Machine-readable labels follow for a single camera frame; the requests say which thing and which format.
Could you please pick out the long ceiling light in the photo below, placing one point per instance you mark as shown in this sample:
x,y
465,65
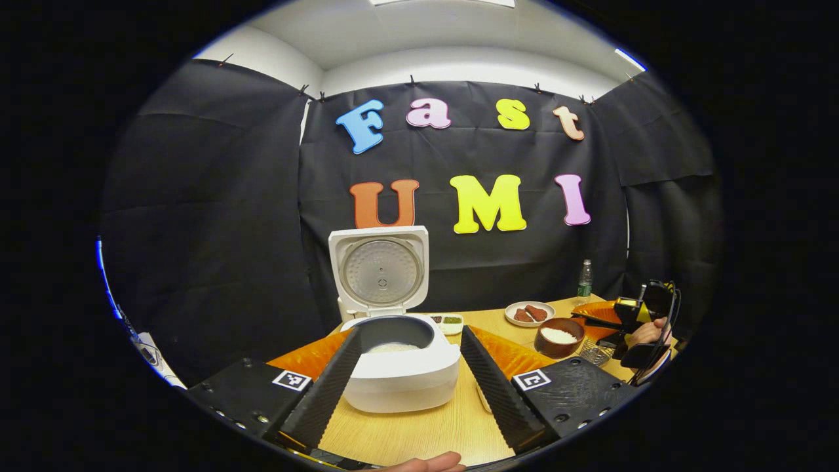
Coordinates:
x,y
446,2

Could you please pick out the brown meat piece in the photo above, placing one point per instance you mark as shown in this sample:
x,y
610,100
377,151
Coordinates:
x,y
522,316
536,313

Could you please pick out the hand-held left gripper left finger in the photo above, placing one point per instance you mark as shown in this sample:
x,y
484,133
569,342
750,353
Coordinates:
x,y
328,393

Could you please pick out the white rice cooker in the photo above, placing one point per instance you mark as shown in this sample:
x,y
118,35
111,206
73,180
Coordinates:
x,y
400,387

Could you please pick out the white side table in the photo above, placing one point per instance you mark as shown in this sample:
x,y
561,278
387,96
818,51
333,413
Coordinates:
x,y
151,354

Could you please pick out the white sectioned condiment tray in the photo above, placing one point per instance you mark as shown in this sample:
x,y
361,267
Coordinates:
x,y
452,321

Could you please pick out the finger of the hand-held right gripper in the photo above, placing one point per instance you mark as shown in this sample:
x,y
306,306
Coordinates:
x,y
600,311

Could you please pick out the white round plate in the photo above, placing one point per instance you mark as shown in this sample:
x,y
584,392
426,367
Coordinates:
x,y
511,321

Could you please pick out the black backdrop cloth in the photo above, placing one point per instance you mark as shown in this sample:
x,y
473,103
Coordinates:
x,y
229,229

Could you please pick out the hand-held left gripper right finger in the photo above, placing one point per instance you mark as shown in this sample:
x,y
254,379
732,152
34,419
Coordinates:
x,y
495,393

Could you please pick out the brown wooden spoon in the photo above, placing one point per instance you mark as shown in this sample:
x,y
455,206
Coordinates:
x,y
557,351

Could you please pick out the clear green-label water bottle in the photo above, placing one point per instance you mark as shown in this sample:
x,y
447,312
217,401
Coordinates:
x,y
585,282

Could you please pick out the small ceiling light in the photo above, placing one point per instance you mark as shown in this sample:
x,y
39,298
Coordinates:
x,y
630,59

